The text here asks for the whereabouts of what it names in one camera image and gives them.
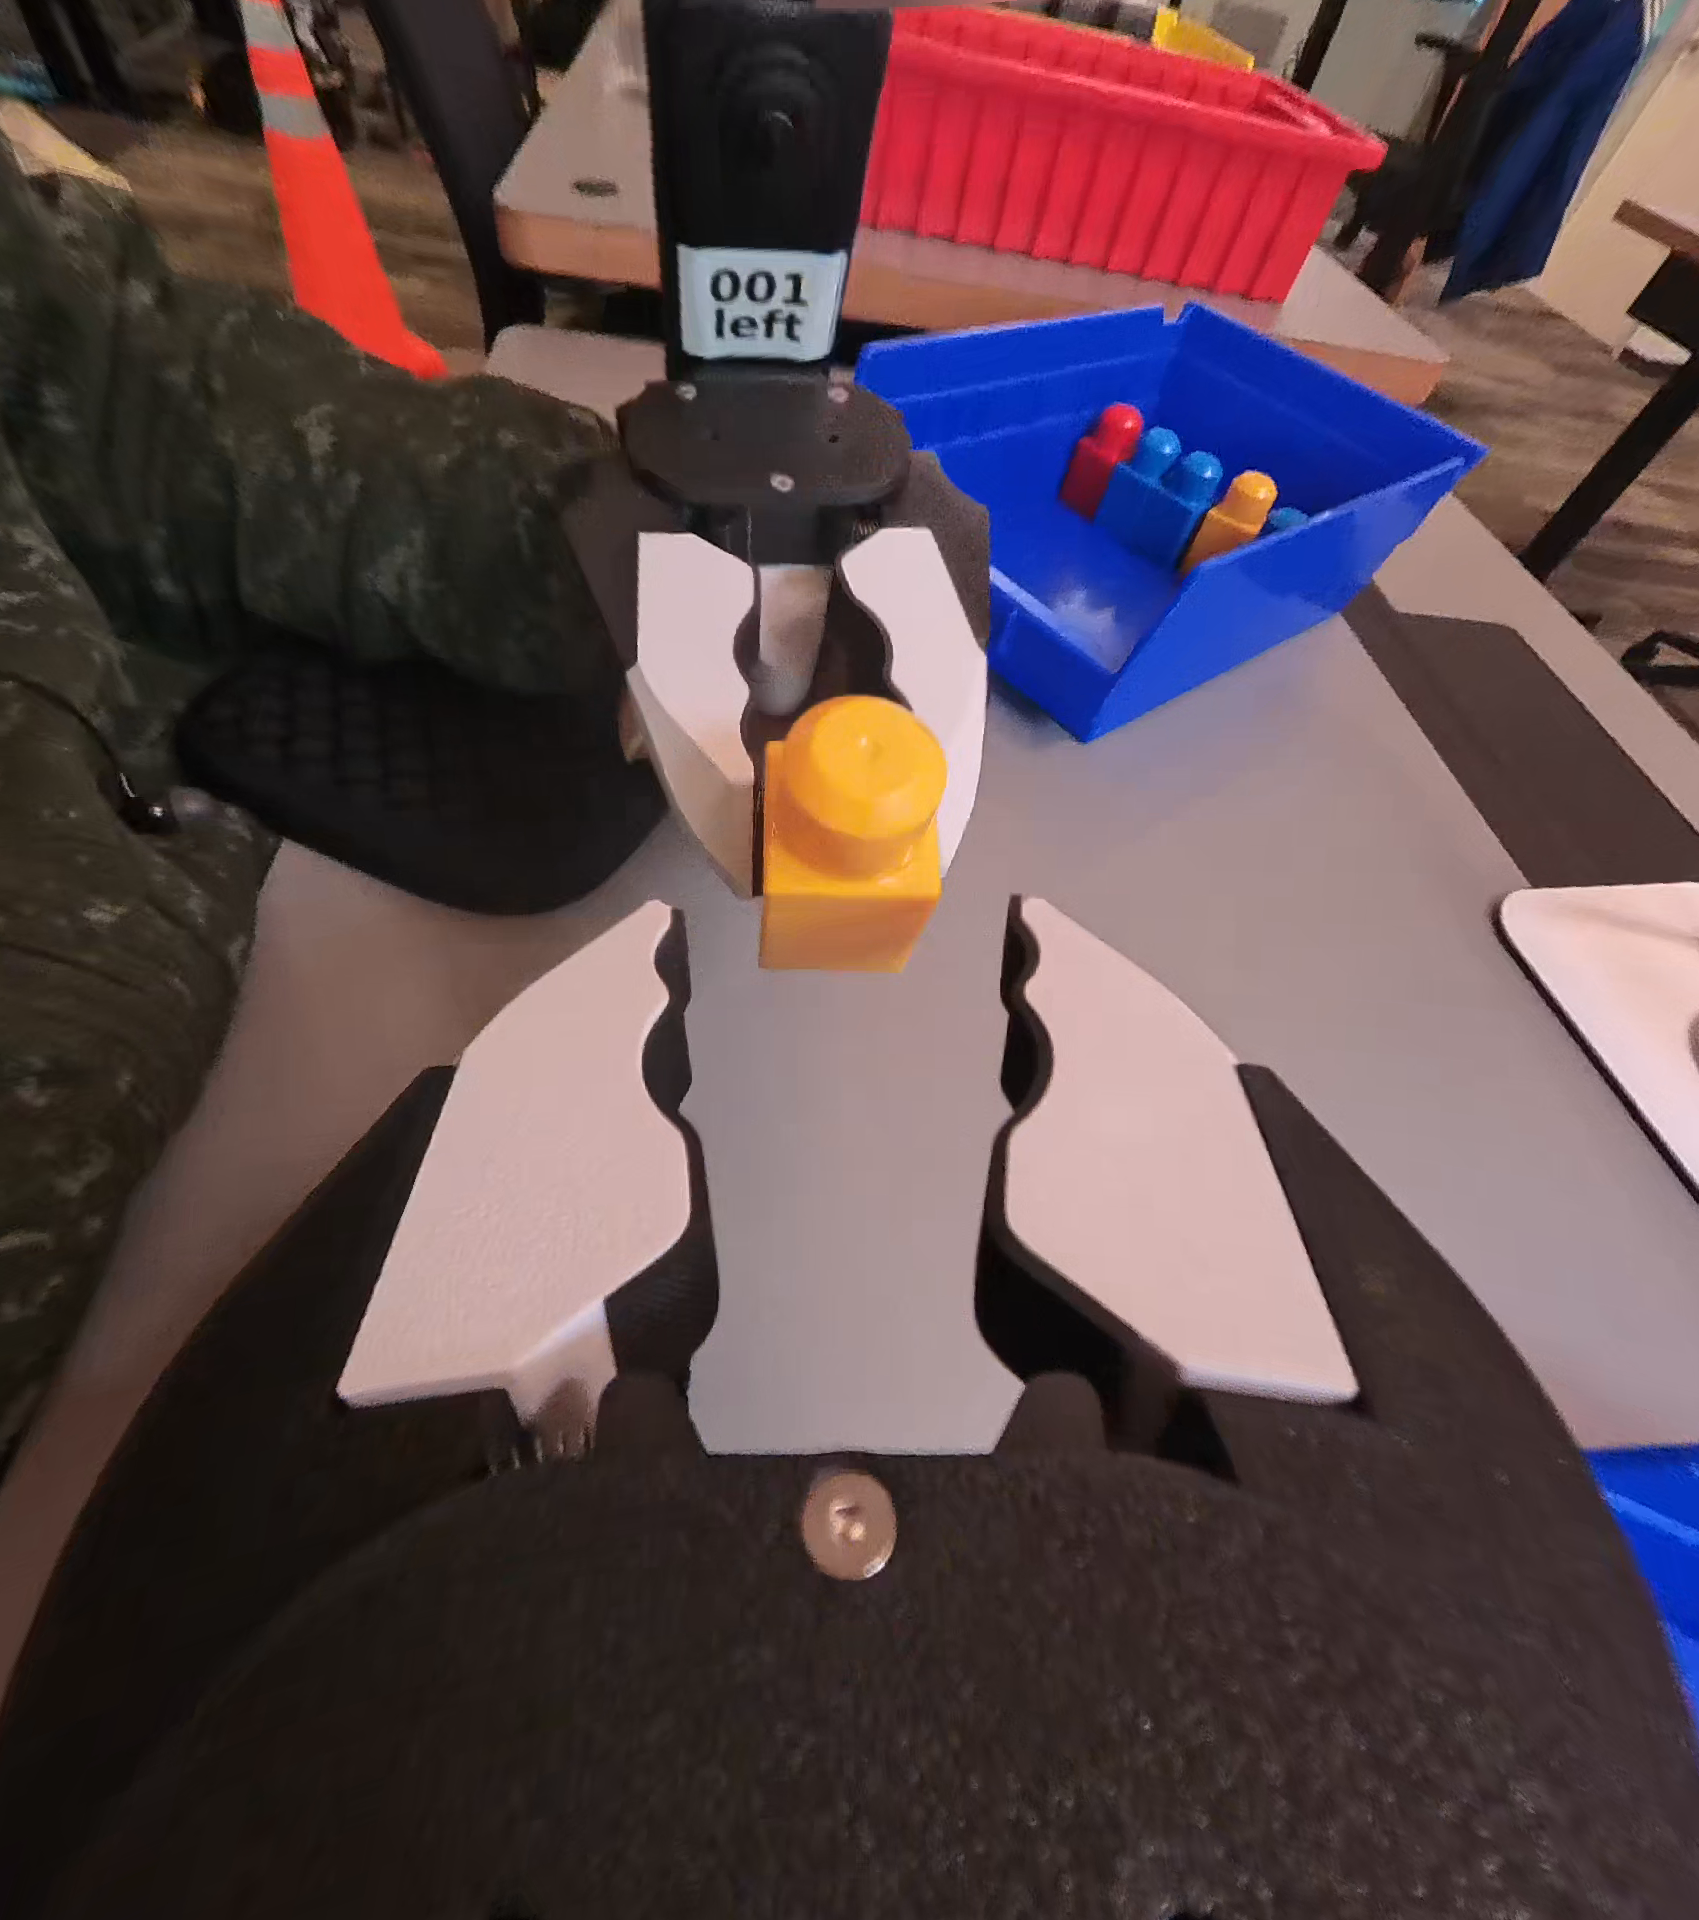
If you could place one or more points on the person's torso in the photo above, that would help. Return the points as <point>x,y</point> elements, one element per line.
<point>25,900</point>

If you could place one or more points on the yellow mega block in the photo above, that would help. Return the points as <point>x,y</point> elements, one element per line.
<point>1240,519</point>
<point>851,900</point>

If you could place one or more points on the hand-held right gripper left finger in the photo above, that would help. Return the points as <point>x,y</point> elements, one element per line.
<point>535,1201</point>

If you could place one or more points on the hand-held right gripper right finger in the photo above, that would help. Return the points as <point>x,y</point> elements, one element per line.
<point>1164,1201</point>

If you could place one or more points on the white document stand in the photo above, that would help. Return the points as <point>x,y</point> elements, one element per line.
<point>1630,990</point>

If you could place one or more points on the blue jacket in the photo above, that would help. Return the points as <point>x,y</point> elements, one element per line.
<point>1540,135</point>

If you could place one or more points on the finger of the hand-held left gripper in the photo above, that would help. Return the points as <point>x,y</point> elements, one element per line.
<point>933,631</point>
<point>693,691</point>

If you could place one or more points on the yellow plastic bin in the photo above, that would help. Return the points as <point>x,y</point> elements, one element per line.
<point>1202,38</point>

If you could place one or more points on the red plastic bin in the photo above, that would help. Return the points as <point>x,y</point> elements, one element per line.
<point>1090,165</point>

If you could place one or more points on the striped orange traffic cone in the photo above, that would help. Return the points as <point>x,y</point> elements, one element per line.
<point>333,225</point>

